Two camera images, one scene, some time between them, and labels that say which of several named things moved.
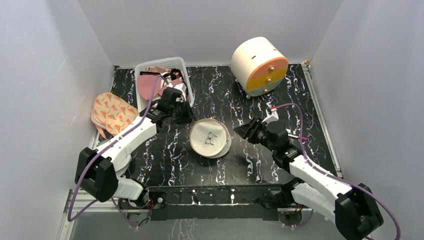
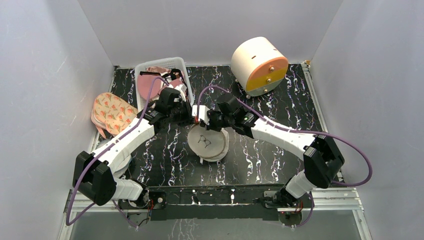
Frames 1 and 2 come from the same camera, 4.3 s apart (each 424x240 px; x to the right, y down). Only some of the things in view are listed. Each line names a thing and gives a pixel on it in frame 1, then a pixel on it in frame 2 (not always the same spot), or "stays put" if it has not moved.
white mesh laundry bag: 210,138 stays put
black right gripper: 253,130 → 212,118
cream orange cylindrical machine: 258,65 stays put
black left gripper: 189,118 stays put
